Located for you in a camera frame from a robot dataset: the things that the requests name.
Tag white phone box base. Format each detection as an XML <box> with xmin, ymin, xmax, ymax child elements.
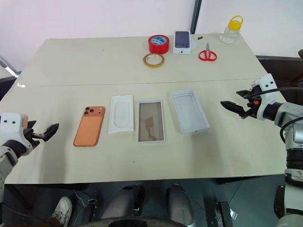
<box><xmin>137</xmin><ymin>99</ymin><xmax>167</xmax><ymax>144</ymax></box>

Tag white sneaker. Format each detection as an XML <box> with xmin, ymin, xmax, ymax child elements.
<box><xmin>50</xmin><ymin>196</ymin><xmax>73</xmax><ymax>226</ymax></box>

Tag grey left robot leg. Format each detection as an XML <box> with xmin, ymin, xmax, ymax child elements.
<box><xmin>101</xmin><ymin>185</ymin><xmax>145</xmax><ymax>220</ymax></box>

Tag grey metal bar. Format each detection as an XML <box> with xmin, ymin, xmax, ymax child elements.
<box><xmin>0</xmin><ymin>55</ymin><xmax>20</xmax><ymax>79</ymax></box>

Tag yellow tape roll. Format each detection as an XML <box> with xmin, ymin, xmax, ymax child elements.
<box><xmin>142</xmin><ymin>52</ymin><xmax>166</xmax><ymax>69</ymax></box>

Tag white phone tray insert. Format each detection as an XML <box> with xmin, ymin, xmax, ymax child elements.
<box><xmin>108</xmin><ymin>94</ymin><xmax>134</xmax><ymax>135</ymax></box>

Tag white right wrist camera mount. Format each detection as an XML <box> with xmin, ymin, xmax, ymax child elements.
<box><xmin>250</xmin><ymin>73</ymin><xmax>278</xmax><ymax>120</ymax></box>

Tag red handled scissors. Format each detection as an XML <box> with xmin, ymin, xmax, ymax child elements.
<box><xmin>198</xmin><ymin>42</ymin><xmax>218</xmax><ymax>62</ymax></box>

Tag red tape roll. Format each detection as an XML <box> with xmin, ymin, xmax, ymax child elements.
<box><xmin>148</xmin><ymin>34</ymin><xmax>170</xmax><ymax>55</ymax></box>

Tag dark side furniture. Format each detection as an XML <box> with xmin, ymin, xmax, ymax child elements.
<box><xmin>0</xmin><ymin>77</ymin><xmax>18</xmax><ymax>101</ymax></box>

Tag boxed dark smartphone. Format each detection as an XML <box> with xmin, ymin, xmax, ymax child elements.
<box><xmin>172</xmin><ymin>30</ymin><xmax>197</xmax><ymax>55</ymax></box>

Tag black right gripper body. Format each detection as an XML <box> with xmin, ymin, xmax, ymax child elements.
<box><xmin>240</xmin><ymin>86</ymin><xmax>261</xmax><ymax>119</ymax></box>

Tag clear jar with yellow lid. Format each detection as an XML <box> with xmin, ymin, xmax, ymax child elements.
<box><xmin>220</xmin><ymin>15</ymin><xmax>244</xmax><ymax>45</ymax></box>

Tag black floor bracket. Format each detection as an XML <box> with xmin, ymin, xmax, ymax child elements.
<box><xmin>215</xmin><ymin>200</ymin><xmax>238</xmax><ymax>221</ymax></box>

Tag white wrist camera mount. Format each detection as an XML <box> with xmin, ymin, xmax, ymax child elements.
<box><xmin>0</xmin><ymin>113</ymin><xmax>29</xmax><ymax>152</ymax></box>
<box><xmin>250</xmin><ymin>73</ymin><xmax>278</xmax><ymax>120</ymax></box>

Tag black vertical pole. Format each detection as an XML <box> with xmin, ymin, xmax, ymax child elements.
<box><xmin>190</xmin><ymin>0</ymin><xmax>203</xmax><ymax>35</ymax></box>

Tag grey robot leg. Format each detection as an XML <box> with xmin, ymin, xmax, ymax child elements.
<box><xmin>101</xmin><ymin>185</ymin><xmax>145</xmax><ymax>220</ymax></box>
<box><xmin>165</xmin><ymin>184</ymin><xmax>195</xmax><ymax>226</ymax></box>

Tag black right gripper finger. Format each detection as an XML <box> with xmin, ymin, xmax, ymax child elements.
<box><xmin>220</xmin><ymin>100</ymin><xmax>247</xmax><ymax>117</ymax></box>
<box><xmin>236</xmin><ymin>89</ymin><xmax>252</xmax><ymax>98</ymax></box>

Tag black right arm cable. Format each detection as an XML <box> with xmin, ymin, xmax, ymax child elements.
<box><xmin>245</xmin><ymin>87</ymin><xmax>303</xmax><ymax>145</ymax></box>

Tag dark chair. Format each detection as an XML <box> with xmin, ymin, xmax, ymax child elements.
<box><xmin>255</xmin><ymin>49</ymin><xmax>303</xmax><ymax>103</ymax></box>

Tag orange smartphone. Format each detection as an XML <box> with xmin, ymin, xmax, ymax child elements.
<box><xmin>73</xmin><ymin>105</ymin><xmax>107</xmax><ymax>148</ymax></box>

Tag grey right robot leg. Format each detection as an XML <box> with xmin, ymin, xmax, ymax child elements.
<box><xmin>165</xmin><ymin>184</ymin><xmax>195</xmax><ymax>226</ymax></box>

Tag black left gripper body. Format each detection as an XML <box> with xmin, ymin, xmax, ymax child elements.
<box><xmin>23</xmin><ymin>128</ymin><xmax>46</xmax><ymax>150</ymax></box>

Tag white phone box lid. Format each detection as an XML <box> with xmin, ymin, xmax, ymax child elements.
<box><xmin>170</xmin><ymin>88</ymin><xmax>211</xmax><ymax>136</ymax></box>

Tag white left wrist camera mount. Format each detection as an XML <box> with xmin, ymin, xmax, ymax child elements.
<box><xmin>0</xmin><ymin>113</ymin><xmax>29</xmax><ymax>152</ymax></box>

